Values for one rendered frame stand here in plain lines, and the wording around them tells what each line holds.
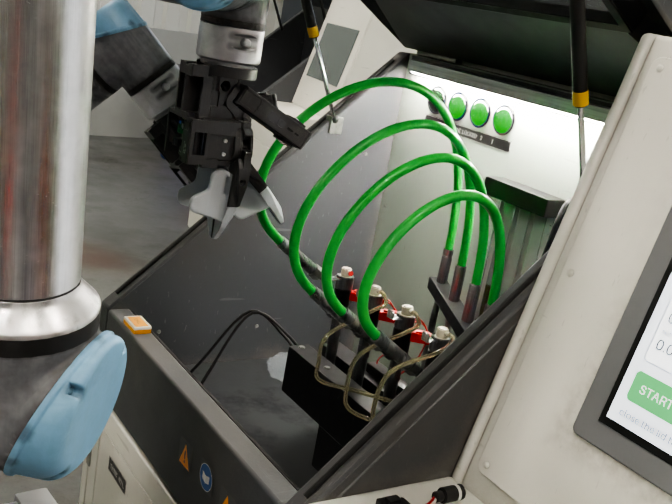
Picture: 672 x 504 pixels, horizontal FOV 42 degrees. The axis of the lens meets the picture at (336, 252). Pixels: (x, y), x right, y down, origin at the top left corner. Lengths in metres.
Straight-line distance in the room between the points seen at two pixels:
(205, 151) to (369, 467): 0.41
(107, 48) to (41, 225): 0.60
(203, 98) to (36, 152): 0.46
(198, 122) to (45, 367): 0.45
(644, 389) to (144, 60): 0.72
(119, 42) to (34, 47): 0.61
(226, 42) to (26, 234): 0.47
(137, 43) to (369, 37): 3.05
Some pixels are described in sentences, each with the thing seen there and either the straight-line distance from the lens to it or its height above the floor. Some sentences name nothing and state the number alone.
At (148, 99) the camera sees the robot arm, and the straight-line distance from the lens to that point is 1.19.
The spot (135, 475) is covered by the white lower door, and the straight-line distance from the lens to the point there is 1.50.
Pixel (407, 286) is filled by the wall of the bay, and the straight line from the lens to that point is 1.70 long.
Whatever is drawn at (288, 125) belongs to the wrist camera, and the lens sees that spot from 1.08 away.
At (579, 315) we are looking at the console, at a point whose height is 1.23.
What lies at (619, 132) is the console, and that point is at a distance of 1.10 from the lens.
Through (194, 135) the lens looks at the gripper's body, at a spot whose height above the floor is 1.35.
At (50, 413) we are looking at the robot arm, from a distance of 0.64.
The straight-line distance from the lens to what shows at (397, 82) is 1.33.
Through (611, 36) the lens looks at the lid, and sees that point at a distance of 1.24.
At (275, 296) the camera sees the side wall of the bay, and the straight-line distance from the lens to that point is 1.71.
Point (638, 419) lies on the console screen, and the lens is 0.99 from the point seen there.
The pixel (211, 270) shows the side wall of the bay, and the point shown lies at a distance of 1.62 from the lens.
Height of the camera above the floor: 1.52
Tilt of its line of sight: 16 degrees down
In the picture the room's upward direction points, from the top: 10 degrees clockwise
